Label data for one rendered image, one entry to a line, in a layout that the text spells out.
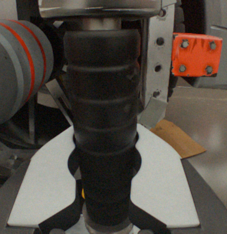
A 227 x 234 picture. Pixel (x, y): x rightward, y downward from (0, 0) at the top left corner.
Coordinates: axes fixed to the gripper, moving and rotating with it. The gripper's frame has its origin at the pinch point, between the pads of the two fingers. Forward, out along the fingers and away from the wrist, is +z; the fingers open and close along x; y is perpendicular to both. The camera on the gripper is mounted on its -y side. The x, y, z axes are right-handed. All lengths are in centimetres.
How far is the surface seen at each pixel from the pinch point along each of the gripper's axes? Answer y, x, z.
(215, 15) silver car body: -10.2, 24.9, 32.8
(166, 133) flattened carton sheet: 82, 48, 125
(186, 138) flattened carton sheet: 82, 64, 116
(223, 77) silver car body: 5.1, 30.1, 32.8
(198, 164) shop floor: 83, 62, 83
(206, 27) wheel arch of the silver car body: -7.3, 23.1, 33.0
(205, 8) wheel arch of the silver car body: -11.6, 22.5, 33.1
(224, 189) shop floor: 83, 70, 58
